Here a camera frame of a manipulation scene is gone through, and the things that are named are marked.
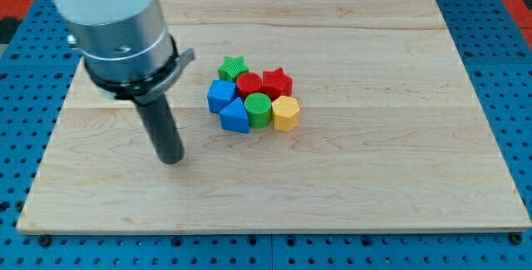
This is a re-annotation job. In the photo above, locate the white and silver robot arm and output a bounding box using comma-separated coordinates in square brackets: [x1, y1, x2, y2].
[52, 0, 195, 105]

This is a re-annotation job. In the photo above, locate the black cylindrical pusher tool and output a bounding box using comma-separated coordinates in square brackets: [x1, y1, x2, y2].
[135, 96, 185, 164]

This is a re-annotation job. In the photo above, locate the red cylinder block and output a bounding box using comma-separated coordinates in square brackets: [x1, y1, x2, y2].
[236, 72, 263, 100]

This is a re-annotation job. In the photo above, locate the blue cube block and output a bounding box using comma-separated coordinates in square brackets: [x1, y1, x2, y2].
[207, 80, 237, 114]

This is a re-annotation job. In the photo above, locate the light wooden board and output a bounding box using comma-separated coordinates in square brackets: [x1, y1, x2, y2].
[17, 0, 531, 235]

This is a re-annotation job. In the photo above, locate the blue triangle block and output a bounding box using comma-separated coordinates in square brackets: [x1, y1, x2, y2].
[219, 97, 249, 133]

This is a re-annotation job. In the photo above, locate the green cylinder block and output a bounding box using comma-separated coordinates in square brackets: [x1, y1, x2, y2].
[244, 93, 272, 129]

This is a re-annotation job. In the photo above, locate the yellow hexagon block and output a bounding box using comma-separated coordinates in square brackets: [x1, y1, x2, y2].
[272, 96, 300, 132]

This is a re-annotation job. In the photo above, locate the red star block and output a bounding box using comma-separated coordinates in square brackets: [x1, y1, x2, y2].
[262, 67, 293, 101]

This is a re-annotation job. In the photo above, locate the green star block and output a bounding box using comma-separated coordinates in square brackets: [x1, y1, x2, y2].
[218, 56, 249, 83]

